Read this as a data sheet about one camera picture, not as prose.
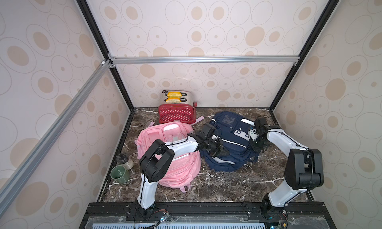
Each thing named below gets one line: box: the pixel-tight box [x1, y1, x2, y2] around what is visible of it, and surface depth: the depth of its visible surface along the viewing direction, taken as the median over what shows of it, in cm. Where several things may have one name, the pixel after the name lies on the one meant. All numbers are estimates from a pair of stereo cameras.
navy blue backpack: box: [202, 111, 261, 172], surface depth 90 cm
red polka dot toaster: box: [158, 89, 197, 124], surface depth 104 cm
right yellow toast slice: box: [166, 97, 182, 104], surface depth 100 cm
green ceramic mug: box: [110, 164, 130, 185], surface depth 83 cm
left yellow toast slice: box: [166, 91, 183, 98], surface depth 104 cm
